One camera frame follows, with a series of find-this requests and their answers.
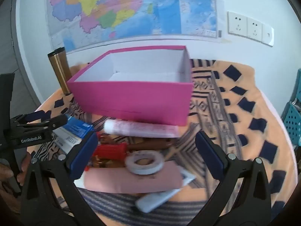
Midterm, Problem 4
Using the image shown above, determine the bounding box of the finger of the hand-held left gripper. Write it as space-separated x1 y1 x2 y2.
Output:
13 115 68 133
11 110 53 123

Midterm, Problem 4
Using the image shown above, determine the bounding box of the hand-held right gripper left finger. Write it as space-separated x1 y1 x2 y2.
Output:
20 131 104 226

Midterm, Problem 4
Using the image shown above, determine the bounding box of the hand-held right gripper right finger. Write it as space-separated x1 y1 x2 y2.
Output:
183 131 279 226

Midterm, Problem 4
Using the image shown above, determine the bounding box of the blue and white medicine box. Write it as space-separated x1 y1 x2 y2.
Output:
53 116 94 154

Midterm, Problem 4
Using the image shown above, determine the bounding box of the white tape roll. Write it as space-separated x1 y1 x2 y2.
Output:
125 150 164 175

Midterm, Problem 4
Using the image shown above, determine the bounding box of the pink tube with white cap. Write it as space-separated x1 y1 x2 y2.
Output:
74 161 197 194

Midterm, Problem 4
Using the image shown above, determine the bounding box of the pink cardboard box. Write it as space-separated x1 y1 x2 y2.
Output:
66 45 194 126

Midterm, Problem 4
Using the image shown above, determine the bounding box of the person's left hand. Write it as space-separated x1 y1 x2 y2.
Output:
0 152 31 186

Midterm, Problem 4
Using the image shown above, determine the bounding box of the orange patterned blanket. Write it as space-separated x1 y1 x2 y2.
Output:
27 59 298 226

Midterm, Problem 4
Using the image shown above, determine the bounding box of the gold metal bottle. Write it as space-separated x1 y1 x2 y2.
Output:
48 47 72 96

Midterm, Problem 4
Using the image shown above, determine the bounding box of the brown wooden object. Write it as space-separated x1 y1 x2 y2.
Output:
127 138 176 151

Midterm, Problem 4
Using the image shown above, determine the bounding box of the white tube with pink print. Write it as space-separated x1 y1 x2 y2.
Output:
104 119 181 138

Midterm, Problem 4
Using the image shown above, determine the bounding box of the grey door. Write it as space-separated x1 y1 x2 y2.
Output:
0 0 43 113

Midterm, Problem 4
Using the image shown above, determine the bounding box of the small white tube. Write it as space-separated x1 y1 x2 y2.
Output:
135 188 182 213

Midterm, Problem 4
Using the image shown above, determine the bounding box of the teal plastic basket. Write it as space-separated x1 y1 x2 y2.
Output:
283 101 301 151

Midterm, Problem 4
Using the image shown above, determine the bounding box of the white wall switch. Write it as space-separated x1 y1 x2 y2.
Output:
261 25 274 47

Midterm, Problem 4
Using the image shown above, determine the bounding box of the white wall socket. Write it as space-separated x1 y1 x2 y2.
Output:
227 11 248 37
246 18 263 41

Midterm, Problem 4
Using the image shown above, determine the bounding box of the colourful wall map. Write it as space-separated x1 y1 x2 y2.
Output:
46 0 218 53

